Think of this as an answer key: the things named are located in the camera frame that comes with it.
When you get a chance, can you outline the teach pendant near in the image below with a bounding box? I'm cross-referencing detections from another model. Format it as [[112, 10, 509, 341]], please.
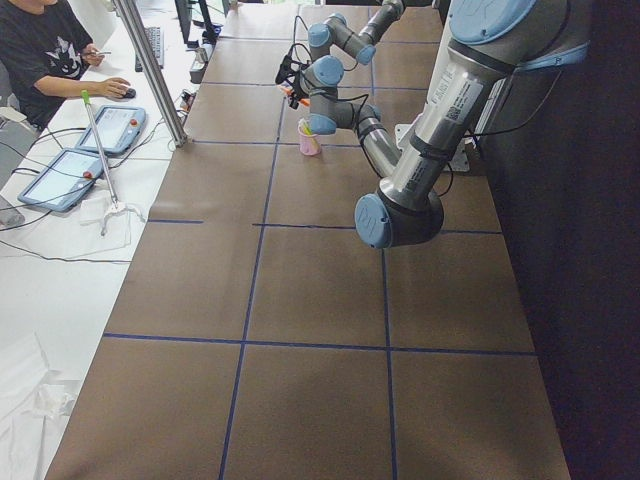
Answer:
[[18, 148, 104, 213]]

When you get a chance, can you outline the pink mesh pen holder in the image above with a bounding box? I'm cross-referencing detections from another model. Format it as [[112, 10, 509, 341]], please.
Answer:
[[298, 129, 321, 156]]

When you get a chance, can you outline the black computer keyboard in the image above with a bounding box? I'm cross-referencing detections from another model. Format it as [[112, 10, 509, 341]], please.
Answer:
[[144, 26, 165, 69]]

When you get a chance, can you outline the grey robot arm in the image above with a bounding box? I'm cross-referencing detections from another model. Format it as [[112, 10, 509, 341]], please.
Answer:
[[300, 0, 592, 249], [275, 1, 406, 109]]

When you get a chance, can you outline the black camera cable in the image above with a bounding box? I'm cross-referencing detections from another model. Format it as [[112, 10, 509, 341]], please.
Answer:
[[344, 64, 564, 199], [289, 14, 331, 96]]

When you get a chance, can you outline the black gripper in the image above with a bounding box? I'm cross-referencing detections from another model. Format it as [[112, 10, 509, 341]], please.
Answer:
[[291, 70, 306, 93]]

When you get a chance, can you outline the metal reacher grabber tool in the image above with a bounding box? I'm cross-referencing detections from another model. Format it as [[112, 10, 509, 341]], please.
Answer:
[[81, 90, 146, 236]]

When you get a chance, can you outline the teach pendant far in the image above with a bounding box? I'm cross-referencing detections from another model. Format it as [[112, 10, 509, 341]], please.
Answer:
[[95, 105, 147, 155]]

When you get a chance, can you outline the white paper sheet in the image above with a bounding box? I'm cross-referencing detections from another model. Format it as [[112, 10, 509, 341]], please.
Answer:
[[79, 190, 131, 254]]

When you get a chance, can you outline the orange marker pen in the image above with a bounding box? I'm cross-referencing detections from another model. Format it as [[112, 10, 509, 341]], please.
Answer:
[[278, 84, 310, 109]]

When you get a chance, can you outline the person in black shirt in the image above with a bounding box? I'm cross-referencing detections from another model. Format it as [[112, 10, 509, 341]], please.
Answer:
[[1, 1, 130, 131]]

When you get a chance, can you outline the aluminium frame post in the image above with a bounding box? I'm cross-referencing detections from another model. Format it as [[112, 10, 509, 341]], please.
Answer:
[[112, 0, 187, 148]]

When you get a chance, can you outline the black computer mouse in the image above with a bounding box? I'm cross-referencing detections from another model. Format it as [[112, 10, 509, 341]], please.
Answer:
[[121, 88, 136, 100]]

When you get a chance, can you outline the white crumpled cloth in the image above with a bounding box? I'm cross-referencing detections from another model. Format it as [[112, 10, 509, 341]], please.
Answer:
[[31, 376, 82, 420]]

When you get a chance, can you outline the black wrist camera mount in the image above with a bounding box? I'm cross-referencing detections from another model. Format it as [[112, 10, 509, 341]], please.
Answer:
[[275, 54, 299, 86]]

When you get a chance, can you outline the teach pendant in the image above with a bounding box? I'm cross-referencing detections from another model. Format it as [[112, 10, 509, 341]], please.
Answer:
[[95, 105, 147, 155], [18, 148, 104, 213]]

